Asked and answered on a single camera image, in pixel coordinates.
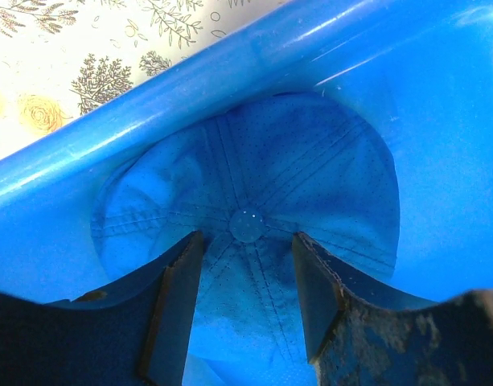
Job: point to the blue plastic bin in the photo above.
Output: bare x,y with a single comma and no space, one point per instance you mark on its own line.
88,86

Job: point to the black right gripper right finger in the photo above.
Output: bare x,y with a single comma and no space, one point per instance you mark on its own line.
360,331

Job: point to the blue baseball cap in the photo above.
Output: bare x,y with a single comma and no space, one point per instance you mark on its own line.
248,179

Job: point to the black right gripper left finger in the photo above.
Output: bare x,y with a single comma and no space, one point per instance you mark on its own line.
133,331

